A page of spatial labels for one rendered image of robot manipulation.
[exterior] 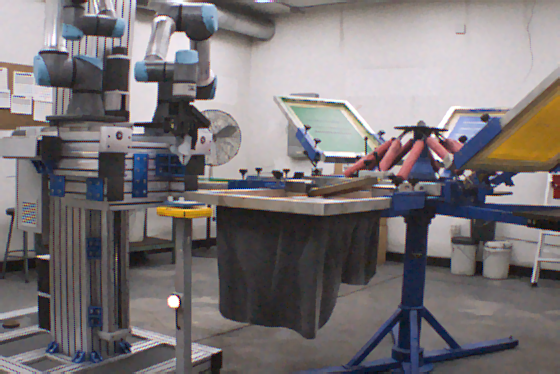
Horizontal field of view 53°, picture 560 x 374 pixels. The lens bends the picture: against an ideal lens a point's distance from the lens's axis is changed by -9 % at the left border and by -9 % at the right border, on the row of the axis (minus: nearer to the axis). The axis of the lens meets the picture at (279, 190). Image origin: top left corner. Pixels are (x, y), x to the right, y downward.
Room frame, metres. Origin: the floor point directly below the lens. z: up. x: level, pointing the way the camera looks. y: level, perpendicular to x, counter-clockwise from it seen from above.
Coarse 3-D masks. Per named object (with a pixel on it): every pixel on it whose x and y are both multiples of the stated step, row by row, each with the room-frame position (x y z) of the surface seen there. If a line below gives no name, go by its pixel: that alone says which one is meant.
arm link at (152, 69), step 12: (168, 12) 2.25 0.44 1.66; (156, 24) 2.20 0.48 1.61; (168, 24) 2.21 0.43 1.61; (156, 36) 2.12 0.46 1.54; (168, 36) 2.17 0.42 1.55; (156, 48) 2.06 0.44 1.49; (144, 60) 2.01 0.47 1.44; (156, 60) 2.01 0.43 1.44; (144, 72) 1.98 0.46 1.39; (156, 72) 1.98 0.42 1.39
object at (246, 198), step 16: (192, 192) 2.16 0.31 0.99; (208, 192) 2.16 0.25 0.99; (224, 192) 2.31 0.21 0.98; (240, 192) 2.38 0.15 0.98; (256, 192) 2.47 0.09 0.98; (272, 192) 2.55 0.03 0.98; (288, 192) 2.64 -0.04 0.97; (352, 192) 2.64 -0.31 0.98; (368, 192) 2.60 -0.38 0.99; (256, 208) 1.99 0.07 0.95; (272, 208) 1.95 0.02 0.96; (288, 208) 1.92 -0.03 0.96; (304, 208) 1.88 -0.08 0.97; (320, 208) 1.85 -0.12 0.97; (336, 208) 1.91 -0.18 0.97; (352, 208) 1.99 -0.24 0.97; (368, 208) 2.08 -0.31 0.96; (384, 208) 2.19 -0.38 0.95
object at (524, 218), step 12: (432, 204) 3.03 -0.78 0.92; (444, 204) 2.94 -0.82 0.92; (456, 216) 2.86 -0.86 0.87; (468, 216) 2.78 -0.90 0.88; (480, 216) 2.71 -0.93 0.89; (492, 216) 2.63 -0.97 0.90; (504, 216) 2.56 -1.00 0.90; (516, 216) 2.50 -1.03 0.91; (528, 216) 2.21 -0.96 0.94; (540, 216) 2.15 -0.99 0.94; (552, 216) 2.11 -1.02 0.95; (540, 228) 2.36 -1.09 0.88; (552, 228) 2.30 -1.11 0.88
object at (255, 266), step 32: (224, 224) 2.20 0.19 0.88; (256, 224) 2.10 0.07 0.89; (288, 224) 2.03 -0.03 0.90; (320, 224) 1.96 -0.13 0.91; (224, 256) 2.19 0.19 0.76; (256, 256) 2.10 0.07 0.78; (288, 256) 2.04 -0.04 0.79; (224, 288) 2.19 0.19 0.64; (256, 288) 2.11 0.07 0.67; (288, 288) 2.04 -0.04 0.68; (256, 320) 2.10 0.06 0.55; (288, 320) 2.04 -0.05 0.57
